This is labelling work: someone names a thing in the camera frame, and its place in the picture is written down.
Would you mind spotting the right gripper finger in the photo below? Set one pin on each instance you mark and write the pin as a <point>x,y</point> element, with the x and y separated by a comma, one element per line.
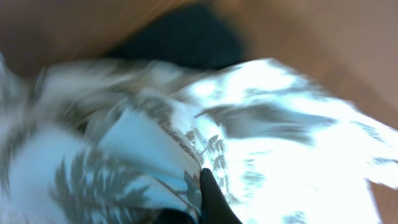
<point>214,207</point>

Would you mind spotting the white fern print cloth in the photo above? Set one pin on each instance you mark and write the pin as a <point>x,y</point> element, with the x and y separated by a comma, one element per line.
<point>117,141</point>

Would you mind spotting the black leggings with red waistband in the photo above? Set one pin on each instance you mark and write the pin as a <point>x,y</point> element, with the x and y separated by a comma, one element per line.
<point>190,36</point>

